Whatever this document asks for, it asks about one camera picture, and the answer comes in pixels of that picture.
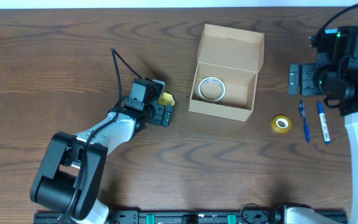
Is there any yellow sticky note pad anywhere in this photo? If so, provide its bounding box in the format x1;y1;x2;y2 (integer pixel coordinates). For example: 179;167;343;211
158;92;175;106

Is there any white masking tape roll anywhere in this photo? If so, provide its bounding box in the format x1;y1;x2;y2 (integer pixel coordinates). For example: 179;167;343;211
198;77;226;102

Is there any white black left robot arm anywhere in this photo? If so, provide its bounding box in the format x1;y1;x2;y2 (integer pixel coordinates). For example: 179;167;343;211
30;78;173;223

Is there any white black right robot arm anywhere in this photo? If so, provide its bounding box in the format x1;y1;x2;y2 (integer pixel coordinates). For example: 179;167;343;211
288;26;358;223

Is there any blue ballpoint pen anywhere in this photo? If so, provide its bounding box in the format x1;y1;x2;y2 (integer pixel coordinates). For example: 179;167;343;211
299;100;311;144

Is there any blue whiteboard marker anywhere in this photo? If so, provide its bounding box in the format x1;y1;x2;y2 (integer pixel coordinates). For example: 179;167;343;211
317;101;331;144

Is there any yellow clear tape roll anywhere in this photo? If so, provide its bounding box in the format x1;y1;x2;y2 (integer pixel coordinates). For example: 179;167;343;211
271;115;292;134

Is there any open cardboard box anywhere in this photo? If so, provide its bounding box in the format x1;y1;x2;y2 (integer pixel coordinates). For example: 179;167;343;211
188;24;265;122

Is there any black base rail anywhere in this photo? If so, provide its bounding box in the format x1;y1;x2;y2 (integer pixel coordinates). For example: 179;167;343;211
32;203;349;224

